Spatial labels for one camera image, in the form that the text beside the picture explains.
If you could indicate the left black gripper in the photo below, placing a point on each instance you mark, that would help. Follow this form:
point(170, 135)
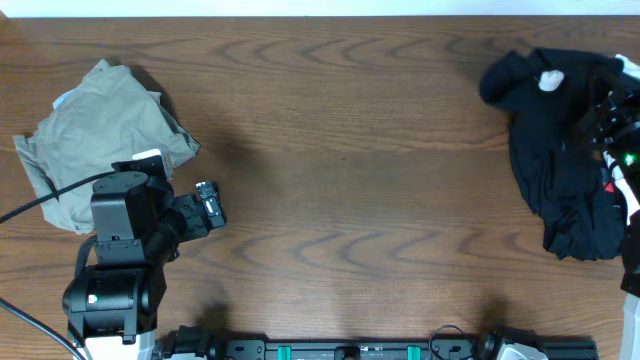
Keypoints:
point(189, 215)

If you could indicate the black shirt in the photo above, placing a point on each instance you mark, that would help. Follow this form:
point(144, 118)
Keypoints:
point(562, 182)

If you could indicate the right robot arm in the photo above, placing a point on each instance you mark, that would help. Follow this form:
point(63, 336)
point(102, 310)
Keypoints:
point(611, 126)

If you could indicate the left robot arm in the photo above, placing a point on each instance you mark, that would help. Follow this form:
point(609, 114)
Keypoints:
point(113, 300)

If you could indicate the beige crumpled garment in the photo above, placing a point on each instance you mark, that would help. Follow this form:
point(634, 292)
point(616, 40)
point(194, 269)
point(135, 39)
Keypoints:
point(109, 117)

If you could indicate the white garment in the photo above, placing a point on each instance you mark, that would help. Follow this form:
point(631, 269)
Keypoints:
point(629, 68)

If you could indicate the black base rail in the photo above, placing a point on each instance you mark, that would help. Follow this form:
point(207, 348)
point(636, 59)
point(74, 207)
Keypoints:
point(501, 343)

